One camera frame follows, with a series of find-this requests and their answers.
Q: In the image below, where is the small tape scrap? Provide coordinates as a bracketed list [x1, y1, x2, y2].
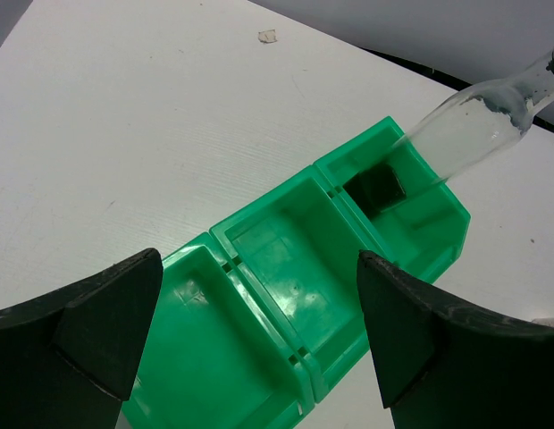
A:
[258, 29, 278, 44]

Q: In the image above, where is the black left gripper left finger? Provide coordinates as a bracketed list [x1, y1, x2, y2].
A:
[0, 248, 164, 428]

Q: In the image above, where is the glass bottle with dark sauce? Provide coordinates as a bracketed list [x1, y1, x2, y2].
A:
[344, 47, 554, 215]

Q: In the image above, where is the green three-compartment plastic bin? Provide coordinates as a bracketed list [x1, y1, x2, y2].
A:
[122, 118, 469, 428]

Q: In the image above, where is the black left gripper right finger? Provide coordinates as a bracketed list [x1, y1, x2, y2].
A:
[357, 250, 554, 428]

